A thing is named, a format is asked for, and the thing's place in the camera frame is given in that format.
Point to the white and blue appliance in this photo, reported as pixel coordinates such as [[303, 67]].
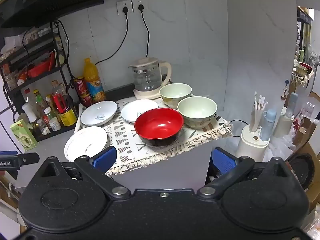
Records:
[[285, 122]]

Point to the yellow cap seasoning bottle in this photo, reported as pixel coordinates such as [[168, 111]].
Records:
[[40, 101]]

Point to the red plastic basket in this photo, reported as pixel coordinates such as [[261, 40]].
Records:
[[38, 70]]

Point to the cardboard box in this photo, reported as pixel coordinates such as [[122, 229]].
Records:
[[310, 145]]

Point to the white chopstick holder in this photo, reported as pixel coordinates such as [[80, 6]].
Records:
[[251, 147]]

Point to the glass electric kettle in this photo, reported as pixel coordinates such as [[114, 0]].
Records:
[[147, 77]]

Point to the white plate with grey print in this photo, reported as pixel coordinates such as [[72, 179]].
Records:
[[137, 110]]

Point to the orange juice bottle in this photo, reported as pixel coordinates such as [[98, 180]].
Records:
[[93, 85]]

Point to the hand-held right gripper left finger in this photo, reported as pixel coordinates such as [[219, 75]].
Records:
[[105, 158]]

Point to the black round container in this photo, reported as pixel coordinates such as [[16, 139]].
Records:
[[301, 170]]

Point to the pale green bowl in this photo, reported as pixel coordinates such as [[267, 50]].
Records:
[[197, 110], [175, 92]]

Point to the white plate with brown rim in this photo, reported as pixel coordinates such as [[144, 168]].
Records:
[[85, 142]]

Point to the red and black bowl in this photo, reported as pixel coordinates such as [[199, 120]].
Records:
[[158, 125]]

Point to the white wall socket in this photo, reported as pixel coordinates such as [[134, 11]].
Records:
[[121, 5], [137, 2]]

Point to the green carton box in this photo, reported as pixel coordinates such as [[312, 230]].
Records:
[[22, 135]]

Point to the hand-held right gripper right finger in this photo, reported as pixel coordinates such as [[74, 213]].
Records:
[[223, 159]]

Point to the pale blue bottle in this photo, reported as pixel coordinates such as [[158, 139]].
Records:
[[267, 125]]

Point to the red cap white bottle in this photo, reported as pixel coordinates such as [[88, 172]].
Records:
[[30, 107]]

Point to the white plate with blue print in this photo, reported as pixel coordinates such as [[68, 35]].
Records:
[[98, 113]]

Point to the black metal spice rack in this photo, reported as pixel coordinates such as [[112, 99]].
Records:
[[60, 67]]

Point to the row of small spice jars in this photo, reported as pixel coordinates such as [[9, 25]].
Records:
[[45, 32]]

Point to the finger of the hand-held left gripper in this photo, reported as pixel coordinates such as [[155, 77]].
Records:
[[7, 152], [28, 158]]

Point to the small clear jar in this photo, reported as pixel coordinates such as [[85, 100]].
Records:
[[42, 128]]

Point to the bundle of white chopsticks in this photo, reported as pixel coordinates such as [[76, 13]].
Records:
[[257, 115]]

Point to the white labelled jar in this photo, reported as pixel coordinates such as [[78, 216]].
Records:
[[54, 124]]

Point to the patterned fringed tablecloth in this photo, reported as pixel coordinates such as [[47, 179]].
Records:
[[125, 140]]

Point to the black range hood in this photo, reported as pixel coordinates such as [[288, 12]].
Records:
[[50, 0]]

